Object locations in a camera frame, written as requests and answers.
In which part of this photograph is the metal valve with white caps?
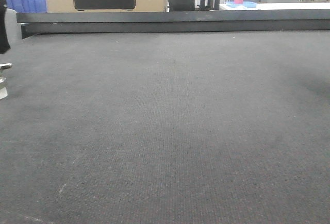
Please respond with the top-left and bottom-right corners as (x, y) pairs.
(0, 63), (12, 99)

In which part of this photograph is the black conveyor end rail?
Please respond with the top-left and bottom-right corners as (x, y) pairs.
(16, 9), (329, 34)

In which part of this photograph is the grey office chair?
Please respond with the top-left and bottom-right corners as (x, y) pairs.
(5, 8), (22, 46)

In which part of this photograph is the light blue tray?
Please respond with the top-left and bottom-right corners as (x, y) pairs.
(225, 2), (257, 8)

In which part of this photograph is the blue plastic crate background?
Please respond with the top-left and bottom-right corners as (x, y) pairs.
(2, 0), (47, 13)

